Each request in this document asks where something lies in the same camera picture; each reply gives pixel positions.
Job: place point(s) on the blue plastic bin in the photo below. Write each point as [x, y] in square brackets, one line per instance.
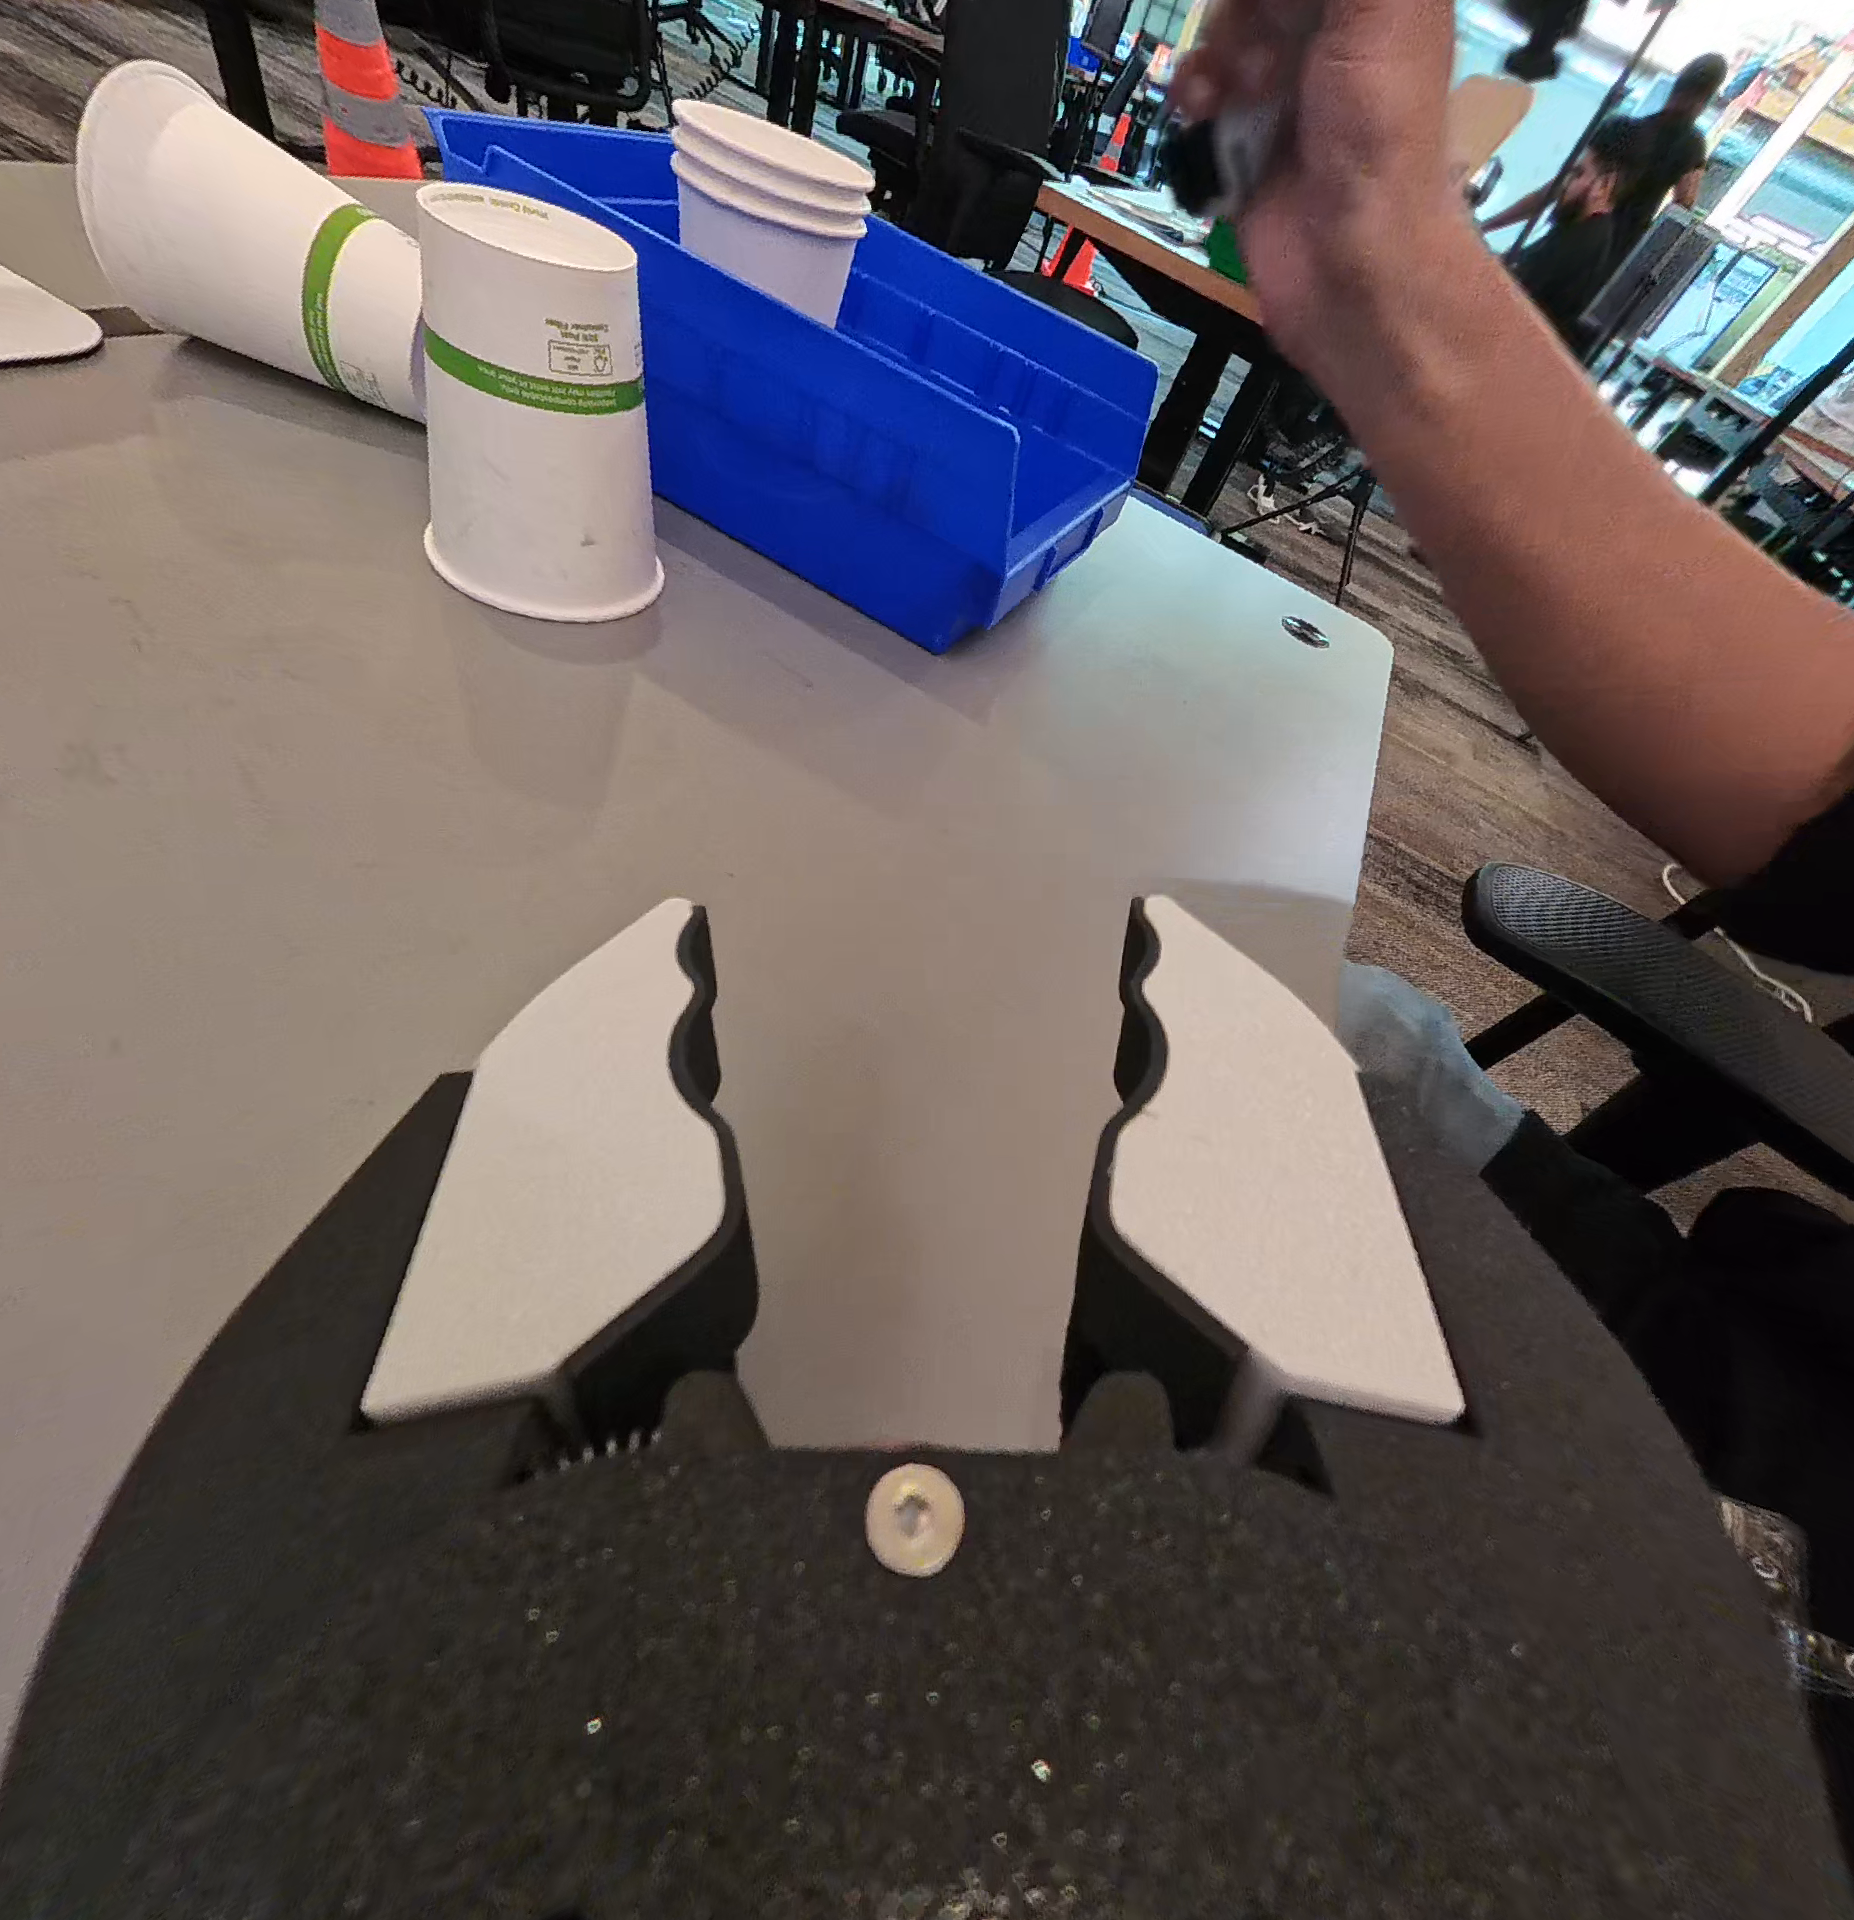
[897, 451]

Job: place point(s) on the metal table grommet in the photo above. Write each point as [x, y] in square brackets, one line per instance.
[1303, 629]

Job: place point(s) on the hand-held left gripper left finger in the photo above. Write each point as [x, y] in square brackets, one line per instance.
[568, 1199]

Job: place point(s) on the person's right hand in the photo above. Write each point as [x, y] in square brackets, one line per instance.
[1361, 137]

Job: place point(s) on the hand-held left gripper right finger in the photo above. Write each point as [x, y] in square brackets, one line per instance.
[1274, 1199]

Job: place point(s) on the person's right forearm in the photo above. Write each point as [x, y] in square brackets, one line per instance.
[1588, 573]

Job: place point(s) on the nested stack of paper cups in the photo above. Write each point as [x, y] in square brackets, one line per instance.
[768, 224]

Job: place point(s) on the green banded white paper cup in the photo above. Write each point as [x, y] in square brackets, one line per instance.
[209, 209]
[535, 478]

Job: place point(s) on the wooden table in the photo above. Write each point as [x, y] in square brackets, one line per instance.
[1152, 244]

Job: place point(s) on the black office chair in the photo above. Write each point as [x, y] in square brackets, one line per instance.
[580, 52]
[973, 121]

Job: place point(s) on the white sign stand base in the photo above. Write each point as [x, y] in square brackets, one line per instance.
[19, 315]

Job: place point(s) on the black office chair armrest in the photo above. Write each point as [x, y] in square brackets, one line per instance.
[1664, 990]

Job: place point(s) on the orange traffic cone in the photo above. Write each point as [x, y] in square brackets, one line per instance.
[1078, 265]
[366, 91]
[1117, 145]

